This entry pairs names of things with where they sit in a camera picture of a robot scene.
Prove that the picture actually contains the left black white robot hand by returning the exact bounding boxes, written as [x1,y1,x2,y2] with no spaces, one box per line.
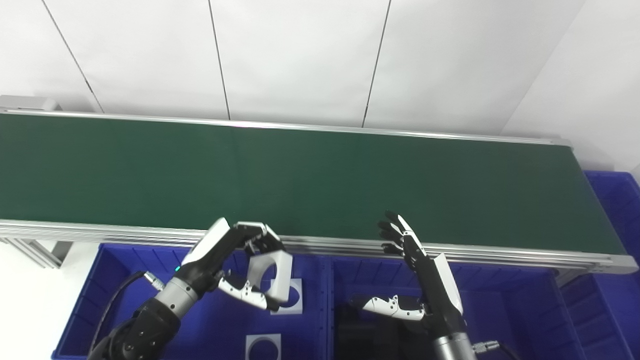
[175,217,287,312]

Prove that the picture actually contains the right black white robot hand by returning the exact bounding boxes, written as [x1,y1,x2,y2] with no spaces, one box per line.
[360,210,466,339]

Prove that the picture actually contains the white square part with hole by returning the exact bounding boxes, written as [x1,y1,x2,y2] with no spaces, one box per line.
[245,333,282,360]
[270,277,304,315]
[247,250,294,305]

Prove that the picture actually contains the blue plastic bin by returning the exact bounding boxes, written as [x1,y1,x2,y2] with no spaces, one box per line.
[325,256,587,360]
[51,243,334,360]
[560,171,640,360]

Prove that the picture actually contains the aluminium conveyor leg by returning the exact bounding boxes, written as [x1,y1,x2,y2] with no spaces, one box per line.
[0,237,74,270]

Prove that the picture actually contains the grey conveyor end box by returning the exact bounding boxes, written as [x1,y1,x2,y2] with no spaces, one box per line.
[0,95,62,113]

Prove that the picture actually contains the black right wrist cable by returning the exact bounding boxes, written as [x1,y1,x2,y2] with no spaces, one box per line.
[472,339,522,360]

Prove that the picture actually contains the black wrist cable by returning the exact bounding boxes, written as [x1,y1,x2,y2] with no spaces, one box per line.
[90,270,166,352]
[472,339,522,360]

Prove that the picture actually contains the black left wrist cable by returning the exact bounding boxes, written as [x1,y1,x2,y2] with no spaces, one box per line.
[90,270,166,352]

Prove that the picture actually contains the green conveyor belt aluminium frame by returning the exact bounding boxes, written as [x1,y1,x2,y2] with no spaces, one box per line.
[0,109,640,275]

